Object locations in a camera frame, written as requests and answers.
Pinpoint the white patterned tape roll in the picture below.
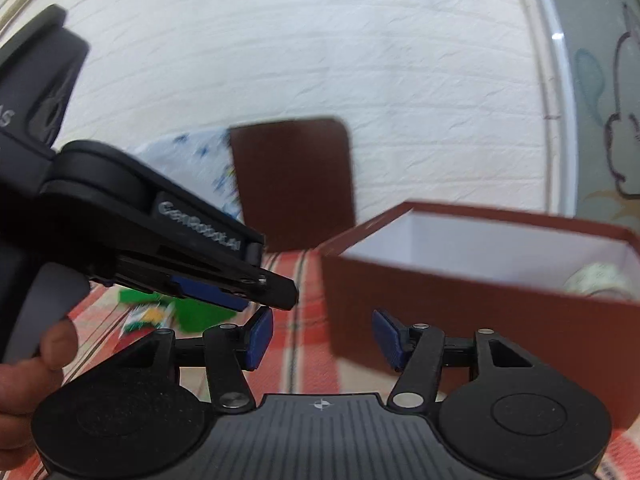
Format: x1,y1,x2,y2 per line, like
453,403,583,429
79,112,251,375
565,261,632,299

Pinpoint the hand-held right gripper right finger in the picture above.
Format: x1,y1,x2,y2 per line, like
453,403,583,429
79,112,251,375
371,309,533,409

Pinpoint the person's left hand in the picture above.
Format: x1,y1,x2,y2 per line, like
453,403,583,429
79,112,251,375
0,317,79,452

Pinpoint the white blue patterned bag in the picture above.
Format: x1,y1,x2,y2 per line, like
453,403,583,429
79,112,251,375
135,129,246,227

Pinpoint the colourful small packet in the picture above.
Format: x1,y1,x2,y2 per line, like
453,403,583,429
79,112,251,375
122,305,173,337

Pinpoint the brown cardboard box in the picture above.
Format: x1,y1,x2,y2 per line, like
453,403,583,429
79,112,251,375
319,201,640,429

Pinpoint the red checked tablecloth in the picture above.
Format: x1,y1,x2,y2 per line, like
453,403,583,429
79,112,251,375
0,247,640,480

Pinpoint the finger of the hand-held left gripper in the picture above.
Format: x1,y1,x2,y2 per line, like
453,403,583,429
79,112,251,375
117,187,299,312

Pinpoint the cartoon wall print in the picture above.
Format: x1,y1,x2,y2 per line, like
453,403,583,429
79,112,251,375
574,2,640,222

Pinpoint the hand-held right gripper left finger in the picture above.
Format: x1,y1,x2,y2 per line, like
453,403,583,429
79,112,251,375
117,306,275,413

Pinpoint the brown box lid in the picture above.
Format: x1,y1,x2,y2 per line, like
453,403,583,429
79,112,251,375
229,117,357,253

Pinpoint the green paper piece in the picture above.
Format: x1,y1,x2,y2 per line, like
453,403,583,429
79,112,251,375
117,287,237,334

